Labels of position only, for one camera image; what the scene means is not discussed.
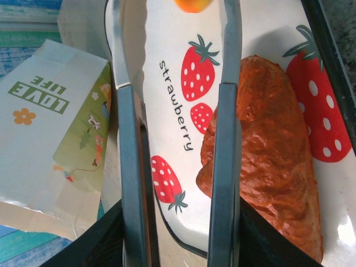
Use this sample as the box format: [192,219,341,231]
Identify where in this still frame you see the metal tongs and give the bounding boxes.
[110,0,243,267]

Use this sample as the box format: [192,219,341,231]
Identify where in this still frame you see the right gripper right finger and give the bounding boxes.
[239,195,324,267]

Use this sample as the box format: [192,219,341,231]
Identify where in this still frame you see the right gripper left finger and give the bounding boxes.
[65,200,125,267]

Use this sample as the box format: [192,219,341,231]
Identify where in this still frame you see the white printed paper bag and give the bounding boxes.
[0,38,113,241]

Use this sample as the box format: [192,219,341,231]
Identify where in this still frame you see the aluminium frame profile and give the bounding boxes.
[0,19,60,33]

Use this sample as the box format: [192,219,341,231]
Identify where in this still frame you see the yellow striped fake bread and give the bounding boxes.
[172,0,214,13]

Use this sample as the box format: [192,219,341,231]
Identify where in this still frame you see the white strawberry print tray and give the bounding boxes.
[104,0,356,267]

